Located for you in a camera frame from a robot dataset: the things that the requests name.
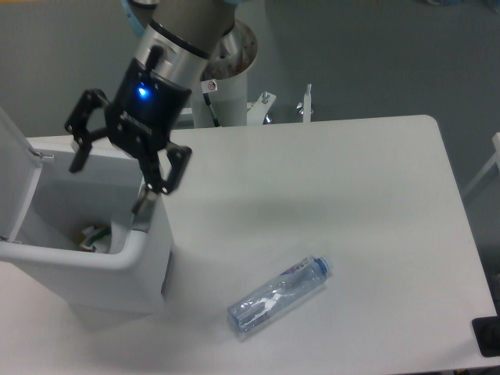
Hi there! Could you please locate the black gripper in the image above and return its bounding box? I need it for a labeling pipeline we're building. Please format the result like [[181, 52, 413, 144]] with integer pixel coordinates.
[[63, 45, 194, 215]]

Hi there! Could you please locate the silver plastic wrapper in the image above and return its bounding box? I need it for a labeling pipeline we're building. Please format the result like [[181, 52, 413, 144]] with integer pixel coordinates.
[[109, 220, 131, 255]]

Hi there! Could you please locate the clear plastic water bottle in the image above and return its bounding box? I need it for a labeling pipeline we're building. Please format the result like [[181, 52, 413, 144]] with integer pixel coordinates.
[[227, 255, 334, 341]]

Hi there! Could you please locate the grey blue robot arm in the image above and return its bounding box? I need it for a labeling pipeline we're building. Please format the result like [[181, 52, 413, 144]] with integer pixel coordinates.
[[64, 1, 258, 214]]

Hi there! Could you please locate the green white trash in can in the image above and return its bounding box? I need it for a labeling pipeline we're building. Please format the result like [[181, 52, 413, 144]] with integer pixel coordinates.
[[78, 225, 111, 254]]

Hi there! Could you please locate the white open trash can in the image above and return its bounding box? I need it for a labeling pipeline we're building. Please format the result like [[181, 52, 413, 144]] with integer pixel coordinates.
[[1, 114, 173, 313]]

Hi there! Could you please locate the black device at table edge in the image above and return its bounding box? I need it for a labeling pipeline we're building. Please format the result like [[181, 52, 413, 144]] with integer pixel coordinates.
[[472, 316, 499, 358]]

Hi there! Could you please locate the black cable on pedestal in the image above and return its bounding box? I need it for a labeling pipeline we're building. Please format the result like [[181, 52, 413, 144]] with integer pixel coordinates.
[[202, 91, 220, 128]]

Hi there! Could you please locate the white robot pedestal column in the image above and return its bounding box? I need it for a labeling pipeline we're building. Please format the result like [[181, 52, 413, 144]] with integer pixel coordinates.
[[171, 20, 259, 129]]

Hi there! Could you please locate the white pedestal base frame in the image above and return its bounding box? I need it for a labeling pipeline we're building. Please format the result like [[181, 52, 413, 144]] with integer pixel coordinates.
[[175, 79, 304, 130]]

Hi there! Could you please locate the white frame at right edge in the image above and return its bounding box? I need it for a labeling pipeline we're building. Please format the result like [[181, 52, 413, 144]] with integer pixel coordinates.
[[462, 132, 499, 202]]

